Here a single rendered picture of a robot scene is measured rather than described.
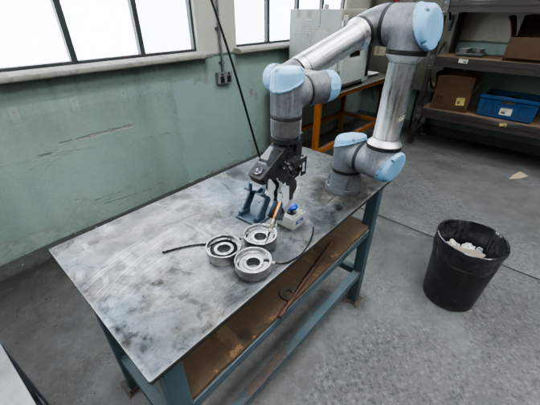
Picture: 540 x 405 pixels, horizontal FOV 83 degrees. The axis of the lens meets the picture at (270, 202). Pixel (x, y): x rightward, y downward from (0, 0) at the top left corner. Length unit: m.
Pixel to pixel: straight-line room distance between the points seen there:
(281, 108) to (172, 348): 0.58
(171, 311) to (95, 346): 1.10
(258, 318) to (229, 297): 0.29
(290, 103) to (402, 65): 0.45
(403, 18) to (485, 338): 1.59
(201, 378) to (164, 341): 0.26
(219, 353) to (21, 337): 1.32
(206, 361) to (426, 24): 1.12
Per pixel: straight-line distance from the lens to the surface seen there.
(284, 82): 0.70
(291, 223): 1.02
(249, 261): 0.89
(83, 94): 2.28
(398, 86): 1.06
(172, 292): 0.88
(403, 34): 1.04
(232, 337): 1.06
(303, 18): 3.14
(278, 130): 0.73
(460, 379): 1.83
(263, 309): 1.12
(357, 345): 1.75
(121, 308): 0.88
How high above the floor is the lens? 1.43
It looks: 32 degrees down
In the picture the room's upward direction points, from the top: straight up
